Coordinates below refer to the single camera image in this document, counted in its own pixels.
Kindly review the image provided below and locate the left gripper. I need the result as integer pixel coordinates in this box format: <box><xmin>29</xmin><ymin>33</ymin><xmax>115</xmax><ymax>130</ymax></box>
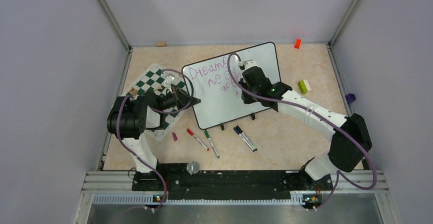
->
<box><xmin>157</xmin><ymin>85</ymin><xmax>201</xmax><ymax>112</ymax></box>

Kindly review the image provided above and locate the whiteboard with black frame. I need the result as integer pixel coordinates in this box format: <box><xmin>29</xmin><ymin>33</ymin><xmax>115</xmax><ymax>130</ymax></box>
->
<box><xmin>181</xmin><ymin>42</ymin><xmax>281</xmax><ymax>130</ymax></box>

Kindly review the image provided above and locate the pink marker cap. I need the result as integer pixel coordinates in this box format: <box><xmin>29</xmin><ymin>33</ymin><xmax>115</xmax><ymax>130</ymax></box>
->
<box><xmin>172</xmin><ymin>132</ymin><xmax>178</xmax><ymax>141</ymax></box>

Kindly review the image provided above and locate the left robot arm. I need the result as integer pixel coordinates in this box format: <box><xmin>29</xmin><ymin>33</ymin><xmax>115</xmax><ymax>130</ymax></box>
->
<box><xmin>107</xmin><ymin>85</ymin><xmax>201</xmax><ymax>190</ymax></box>

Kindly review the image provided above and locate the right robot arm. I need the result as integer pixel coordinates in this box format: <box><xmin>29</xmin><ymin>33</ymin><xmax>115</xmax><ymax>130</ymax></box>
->
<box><xmin>239</xmin><ymin>61</ymin><xmax>372</xmax><ymax>189</ymax></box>

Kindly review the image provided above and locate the whiteboard metal stand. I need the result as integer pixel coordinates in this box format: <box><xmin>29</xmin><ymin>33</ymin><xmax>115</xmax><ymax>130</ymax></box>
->
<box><xmin>219</xmin><ymin>113</ymin><xmax>256</xmax><ymax>131</ymax></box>

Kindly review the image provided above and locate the red whiteboard marker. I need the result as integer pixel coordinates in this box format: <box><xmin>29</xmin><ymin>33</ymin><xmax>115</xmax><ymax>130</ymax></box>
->
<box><xmin>186</xmin><ymin>129</ymin><xmax>209</xmax><ymax>151</ymax></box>

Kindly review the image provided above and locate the green whiteboard marker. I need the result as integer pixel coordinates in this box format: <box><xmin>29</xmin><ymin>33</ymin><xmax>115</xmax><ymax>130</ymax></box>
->
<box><xmin>204</xmin><ymin>130</ymin><xmax>220</xmax><ymax>159</ymax></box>

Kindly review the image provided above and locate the black whiteboard marker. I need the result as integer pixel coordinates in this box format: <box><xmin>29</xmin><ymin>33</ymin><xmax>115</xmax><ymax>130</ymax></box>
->
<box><xmin>236</xmin><ymin>126</ymin><xmax>258</xmax><ymax>152</ymax></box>

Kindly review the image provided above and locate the blue whiteboard marker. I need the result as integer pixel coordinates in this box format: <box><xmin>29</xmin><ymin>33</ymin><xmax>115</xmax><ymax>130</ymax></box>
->
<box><xmin>233</xmin><ymin>127</ymin><xmax>254</xmax><ymax>152</ymax></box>

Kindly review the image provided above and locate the green white chessboard mat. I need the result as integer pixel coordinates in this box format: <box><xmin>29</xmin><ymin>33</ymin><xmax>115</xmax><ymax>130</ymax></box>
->
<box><xmin>122</xmin><ymin>63</ymin><xmax>189</xmax><ymax>141</ymax></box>

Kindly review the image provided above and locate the green white toy block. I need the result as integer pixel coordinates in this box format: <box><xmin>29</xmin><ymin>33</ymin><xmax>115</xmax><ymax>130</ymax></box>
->
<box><xmin>298</xmin><ymin>80</ymin><xmax>312</xmax><ymax>94</ymax></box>

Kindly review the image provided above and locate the wooden chess piece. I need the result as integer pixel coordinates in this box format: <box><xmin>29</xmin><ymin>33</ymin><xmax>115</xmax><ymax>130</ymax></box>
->
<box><xmin>129</xmin><ymin>88</ymin><xmax>138</xmax><ymax>96</ymax></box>

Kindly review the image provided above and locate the orange toy block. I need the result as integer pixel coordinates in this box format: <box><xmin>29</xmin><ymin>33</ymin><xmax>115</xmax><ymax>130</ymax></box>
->
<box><xmin>294</xmin><ymin>38</ymin><xmax>302</xmax><ymax>49</ymax></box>

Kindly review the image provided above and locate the wooden cork piece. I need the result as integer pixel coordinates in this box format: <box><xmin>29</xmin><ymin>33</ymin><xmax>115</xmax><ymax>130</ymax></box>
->
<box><xmin>155</xmin><ymin>42</ymin><xmax>166</xmax><ymax>47</ymax></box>

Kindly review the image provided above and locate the grey round knob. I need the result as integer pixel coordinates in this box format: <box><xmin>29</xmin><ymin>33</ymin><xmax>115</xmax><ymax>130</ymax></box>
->
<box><xmin>186</xmin><ymin>161</ymin><xmax>200</xmax><ymax>175</ymax></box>

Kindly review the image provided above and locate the purple object at edge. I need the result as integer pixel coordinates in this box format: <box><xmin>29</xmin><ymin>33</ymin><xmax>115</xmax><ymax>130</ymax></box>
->
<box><xmin>345</xmin><ymin>93</ymin><xmax>356</xmax><ymax>104</ymax></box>

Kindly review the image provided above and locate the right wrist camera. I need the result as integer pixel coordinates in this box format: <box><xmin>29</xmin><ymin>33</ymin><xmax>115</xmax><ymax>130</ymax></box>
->
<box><xmin>237</xmin><ymin>60</ymin><xmax>257</xmax><ymax>71</ymax></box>

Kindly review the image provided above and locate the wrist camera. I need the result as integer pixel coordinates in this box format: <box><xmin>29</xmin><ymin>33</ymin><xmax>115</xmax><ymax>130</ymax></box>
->
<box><xmin>237</xmin><ymin>60</ymin><xmax>257</xmax><ymax>71</ymax></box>
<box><xmin>163</xmin><ymin>74</ymin><xmax>176</xmax><ymax>87</ymax></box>

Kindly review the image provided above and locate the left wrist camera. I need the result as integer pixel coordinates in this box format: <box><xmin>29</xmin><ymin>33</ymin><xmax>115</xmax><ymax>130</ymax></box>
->
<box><xmin>163</xmin><ymin>74</ymin><xmax>176</xmax><ymax>87</ymax></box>

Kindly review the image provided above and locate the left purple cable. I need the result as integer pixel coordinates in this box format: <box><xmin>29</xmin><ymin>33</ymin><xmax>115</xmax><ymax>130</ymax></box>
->
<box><xmin>116</xmin><ymin>68</ymin><xmax>195</xmax><ymax>213</ymax></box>

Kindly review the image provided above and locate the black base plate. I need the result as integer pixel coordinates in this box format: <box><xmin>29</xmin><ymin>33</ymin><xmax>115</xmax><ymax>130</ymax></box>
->
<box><xmin>132</xmin><ymin>163</ymin><xmax>333</xmax><ymax>201</ymax></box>

